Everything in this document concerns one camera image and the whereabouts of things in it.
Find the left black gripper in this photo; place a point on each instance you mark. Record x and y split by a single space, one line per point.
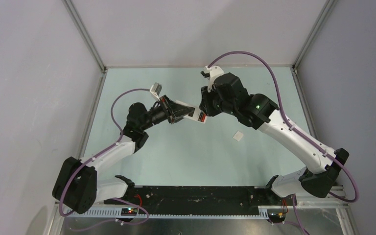
174 110

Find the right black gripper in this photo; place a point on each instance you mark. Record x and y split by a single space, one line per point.
205 105

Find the white red remote control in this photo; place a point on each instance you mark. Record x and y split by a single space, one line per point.
192 115

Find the white battery compartment cover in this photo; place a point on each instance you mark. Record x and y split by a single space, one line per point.
238 136

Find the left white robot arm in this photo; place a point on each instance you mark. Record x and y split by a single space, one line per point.
78 186

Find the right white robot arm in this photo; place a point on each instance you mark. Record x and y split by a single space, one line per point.
322 163

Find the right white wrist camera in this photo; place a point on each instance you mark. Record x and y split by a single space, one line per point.
211 73

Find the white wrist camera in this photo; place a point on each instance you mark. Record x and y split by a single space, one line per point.
211 73
155 91

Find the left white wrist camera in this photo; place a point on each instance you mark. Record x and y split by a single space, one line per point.
155 91

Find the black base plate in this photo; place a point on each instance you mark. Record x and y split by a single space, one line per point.
202 201

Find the white slotted cable duct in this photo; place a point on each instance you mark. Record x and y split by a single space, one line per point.
105 212

